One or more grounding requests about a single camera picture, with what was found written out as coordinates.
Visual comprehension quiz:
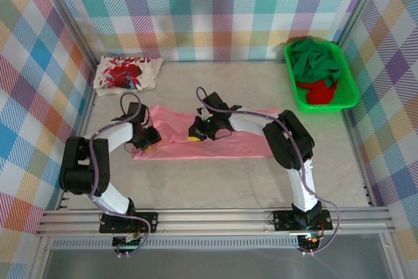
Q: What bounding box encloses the grey slotted cable duct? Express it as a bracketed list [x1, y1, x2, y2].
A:
[52, 238, 300, 249]

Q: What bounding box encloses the white t-shirt with red print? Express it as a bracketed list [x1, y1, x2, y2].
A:
[93, 56, 164, 97]

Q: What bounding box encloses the green t-shirt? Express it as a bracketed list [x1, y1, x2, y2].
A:
[290, 39, 342, 84]

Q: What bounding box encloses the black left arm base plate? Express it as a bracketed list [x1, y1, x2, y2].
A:
[99, 212, 159, 235]

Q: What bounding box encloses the grey metal sheet panel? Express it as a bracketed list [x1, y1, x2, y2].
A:
[42, 249, 393, 279]

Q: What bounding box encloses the green plastic basket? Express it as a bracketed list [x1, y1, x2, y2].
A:
[283, 41, 361, 114]

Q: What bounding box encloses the aluminium side rail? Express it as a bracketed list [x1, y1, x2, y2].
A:
[341, 108, 376, 208]
[55, 63, 99, 211]

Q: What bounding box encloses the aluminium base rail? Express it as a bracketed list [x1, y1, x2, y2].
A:
[35, 208, 398, 237]

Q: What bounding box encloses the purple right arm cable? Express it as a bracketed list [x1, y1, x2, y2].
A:
[195, 86, 343, 257]

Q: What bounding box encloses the pink t-shirt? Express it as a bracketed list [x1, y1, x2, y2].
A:
[132, 105, 281, 161]

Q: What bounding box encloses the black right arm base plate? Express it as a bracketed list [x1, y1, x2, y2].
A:
[272, 209, 334, 231]

